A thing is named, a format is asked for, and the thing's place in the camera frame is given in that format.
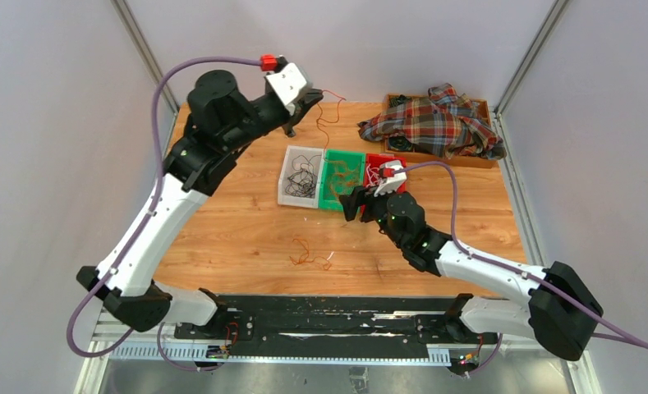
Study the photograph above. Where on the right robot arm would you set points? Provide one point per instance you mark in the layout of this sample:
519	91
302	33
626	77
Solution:
551	306

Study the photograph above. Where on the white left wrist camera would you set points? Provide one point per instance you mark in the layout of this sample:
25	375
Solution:
290	85

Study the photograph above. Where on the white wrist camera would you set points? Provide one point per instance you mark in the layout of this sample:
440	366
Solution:
290	85
392	176

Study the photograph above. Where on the red plastic bin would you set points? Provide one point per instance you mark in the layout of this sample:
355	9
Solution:
371	171

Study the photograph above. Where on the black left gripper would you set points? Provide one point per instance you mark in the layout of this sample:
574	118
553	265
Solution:
301	109

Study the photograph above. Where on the white plastic bin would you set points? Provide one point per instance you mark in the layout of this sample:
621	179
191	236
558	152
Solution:
300	177

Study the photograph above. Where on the green plastic bin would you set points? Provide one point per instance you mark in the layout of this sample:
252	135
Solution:
343	170

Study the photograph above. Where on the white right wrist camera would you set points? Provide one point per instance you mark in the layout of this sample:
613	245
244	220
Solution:
392	176

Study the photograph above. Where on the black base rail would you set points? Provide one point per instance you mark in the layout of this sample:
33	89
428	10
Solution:
329	330

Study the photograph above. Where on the plaid flannel shirt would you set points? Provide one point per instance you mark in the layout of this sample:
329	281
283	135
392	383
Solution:
442	122

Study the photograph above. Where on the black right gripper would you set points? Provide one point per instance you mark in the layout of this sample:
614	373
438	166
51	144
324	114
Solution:
360	195

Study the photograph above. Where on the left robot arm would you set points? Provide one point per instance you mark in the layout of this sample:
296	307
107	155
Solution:
222	124

